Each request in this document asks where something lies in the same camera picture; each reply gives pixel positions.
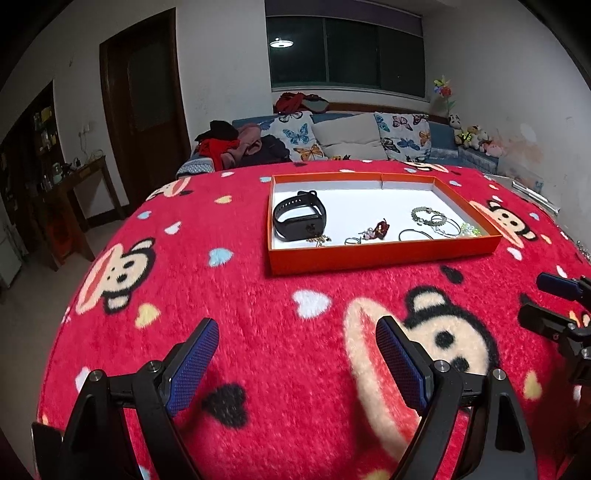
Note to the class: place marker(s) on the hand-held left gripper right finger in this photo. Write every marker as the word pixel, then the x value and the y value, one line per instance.
pixel 401 364

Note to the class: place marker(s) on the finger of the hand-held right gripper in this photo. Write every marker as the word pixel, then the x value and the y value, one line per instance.
pixel 561 284
pixel 545 322

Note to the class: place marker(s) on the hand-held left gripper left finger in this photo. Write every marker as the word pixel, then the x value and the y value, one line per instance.
pixel 194 364

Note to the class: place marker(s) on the orange cardboard tray box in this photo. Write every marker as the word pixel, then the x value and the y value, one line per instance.
pixel 369 261

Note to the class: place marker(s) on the large silver hoop earring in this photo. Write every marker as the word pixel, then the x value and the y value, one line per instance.
pixel 450 234

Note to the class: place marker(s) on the thin black bangle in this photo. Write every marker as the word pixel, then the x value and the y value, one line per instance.
pixel 401 234

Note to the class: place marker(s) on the red flower earring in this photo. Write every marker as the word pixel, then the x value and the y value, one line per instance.
pixel 381 227

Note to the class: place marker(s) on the black smart band watch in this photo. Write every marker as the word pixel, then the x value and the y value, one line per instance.
pixel 295 229

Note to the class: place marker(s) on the glass table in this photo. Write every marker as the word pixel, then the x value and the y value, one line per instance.
pixel 535 194

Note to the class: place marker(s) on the red monkey printed blanket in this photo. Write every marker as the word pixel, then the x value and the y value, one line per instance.
pixel 277 286

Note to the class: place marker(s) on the small silver hoop earring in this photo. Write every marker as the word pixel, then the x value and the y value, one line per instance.
pixel 353 241

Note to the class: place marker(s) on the small gold dangle earring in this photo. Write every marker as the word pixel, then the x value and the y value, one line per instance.
pixel 318 240

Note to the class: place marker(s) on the blue sofa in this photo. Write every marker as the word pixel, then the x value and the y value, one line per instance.
pixel 471 157

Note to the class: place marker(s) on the group of plush toys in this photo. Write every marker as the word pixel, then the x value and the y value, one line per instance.
pixel 475 136

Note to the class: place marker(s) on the white appliance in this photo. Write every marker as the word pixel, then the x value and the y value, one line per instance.
pixel 9 258

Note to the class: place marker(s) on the butterfly print pillow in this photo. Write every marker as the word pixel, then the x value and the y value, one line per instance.
pixel 406 134
pixel 295 136

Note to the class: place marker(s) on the wooden side table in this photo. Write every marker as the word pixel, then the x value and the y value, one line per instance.
pixel 74 184

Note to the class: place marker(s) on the pile of clothes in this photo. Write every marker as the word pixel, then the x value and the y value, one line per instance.
pixel 231 145

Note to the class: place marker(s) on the colourful artificial flowers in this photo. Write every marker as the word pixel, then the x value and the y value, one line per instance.
pixel 443 90

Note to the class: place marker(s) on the plain grey pillow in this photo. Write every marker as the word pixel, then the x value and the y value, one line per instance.
pixel 346 136

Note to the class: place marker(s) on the dark wooden door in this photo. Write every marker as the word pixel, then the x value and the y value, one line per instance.
pixel 143 101

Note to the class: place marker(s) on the dark wooden display cabinet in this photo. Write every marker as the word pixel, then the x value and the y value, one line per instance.
pixel 27 152

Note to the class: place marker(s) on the red cloth on sofa back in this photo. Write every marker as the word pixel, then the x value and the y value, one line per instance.
pixel 295 101

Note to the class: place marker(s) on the window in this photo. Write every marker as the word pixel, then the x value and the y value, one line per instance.
pixel 346 50

